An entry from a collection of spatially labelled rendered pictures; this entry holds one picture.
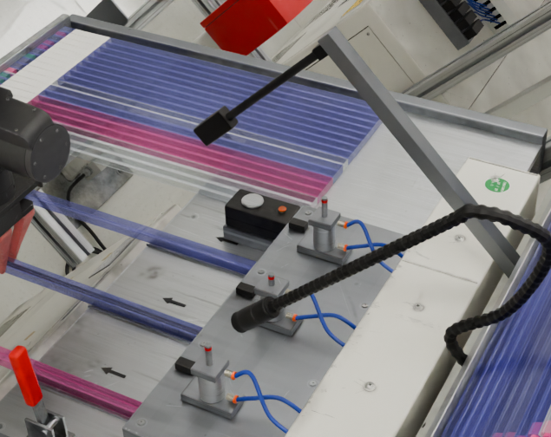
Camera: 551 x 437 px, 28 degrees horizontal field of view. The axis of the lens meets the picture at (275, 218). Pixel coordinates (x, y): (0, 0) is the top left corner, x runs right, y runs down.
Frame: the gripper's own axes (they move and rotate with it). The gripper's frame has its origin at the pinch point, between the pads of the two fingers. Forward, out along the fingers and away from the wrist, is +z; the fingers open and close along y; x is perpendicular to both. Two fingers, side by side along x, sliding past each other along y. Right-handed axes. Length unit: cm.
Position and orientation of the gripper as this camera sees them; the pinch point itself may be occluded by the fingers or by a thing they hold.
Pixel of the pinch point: (2, 261)
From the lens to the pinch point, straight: 119.7
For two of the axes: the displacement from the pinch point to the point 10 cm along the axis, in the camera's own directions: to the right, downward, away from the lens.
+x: -8.9, -2.7, 3.7
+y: 4.6, -5.5, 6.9
